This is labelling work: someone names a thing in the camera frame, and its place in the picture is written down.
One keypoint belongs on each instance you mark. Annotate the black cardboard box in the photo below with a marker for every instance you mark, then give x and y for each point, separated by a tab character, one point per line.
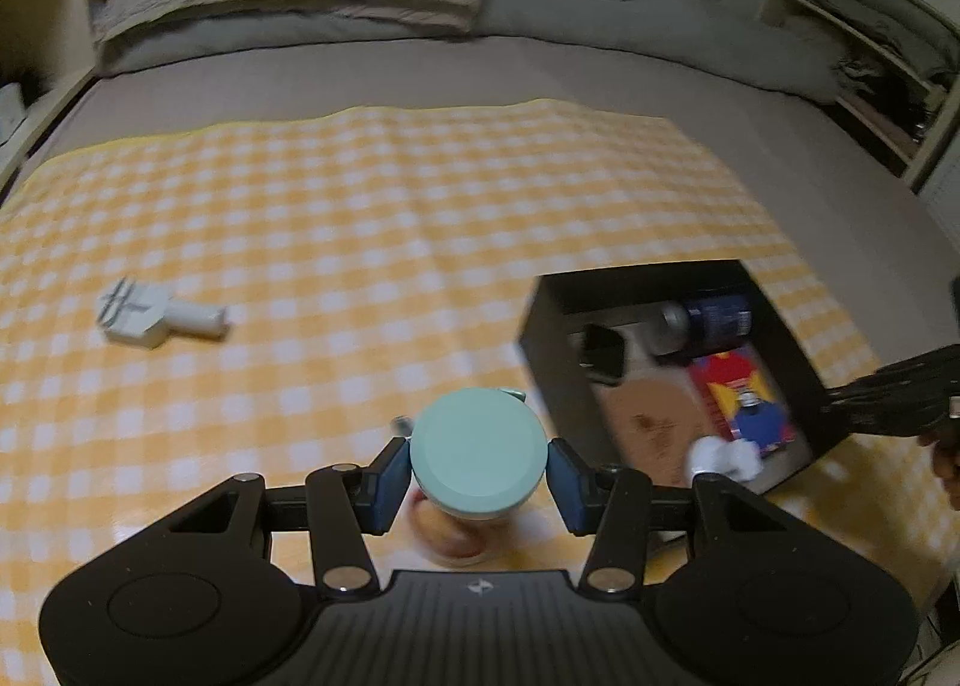
555	311

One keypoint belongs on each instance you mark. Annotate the mint lid jar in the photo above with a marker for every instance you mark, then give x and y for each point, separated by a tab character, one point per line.
478	450

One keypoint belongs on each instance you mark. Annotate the wooden bedside shelf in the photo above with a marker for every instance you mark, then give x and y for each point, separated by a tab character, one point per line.
45	19

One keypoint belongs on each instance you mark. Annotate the yellow checked cloth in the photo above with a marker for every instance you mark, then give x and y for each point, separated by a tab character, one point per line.
337	221

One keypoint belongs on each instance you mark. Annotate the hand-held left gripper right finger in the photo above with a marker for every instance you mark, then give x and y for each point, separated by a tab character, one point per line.
568	492

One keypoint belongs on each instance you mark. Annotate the grey duvet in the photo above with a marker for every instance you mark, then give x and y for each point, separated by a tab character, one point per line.
660	34

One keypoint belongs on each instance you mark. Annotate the black charger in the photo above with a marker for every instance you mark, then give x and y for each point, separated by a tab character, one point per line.
601	352

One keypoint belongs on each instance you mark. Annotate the white shelf with clothes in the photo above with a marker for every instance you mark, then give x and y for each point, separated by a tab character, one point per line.
877	49

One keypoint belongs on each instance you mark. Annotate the red card box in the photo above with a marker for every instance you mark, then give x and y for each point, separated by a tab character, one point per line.
739	394

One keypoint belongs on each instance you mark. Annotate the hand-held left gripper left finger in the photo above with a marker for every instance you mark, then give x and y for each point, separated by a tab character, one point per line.
386	489

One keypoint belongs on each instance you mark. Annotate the dark blue jar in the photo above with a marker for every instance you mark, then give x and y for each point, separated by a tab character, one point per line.
712	322

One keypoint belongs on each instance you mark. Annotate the white plug adapter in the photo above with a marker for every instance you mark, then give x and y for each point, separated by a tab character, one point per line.
154	315

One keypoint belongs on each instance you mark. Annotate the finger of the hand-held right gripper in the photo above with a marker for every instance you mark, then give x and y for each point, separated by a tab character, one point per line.
896	394

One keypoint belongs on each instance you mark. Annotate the small white object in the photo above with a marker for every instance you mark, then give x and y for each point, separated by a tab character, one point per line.
724	459

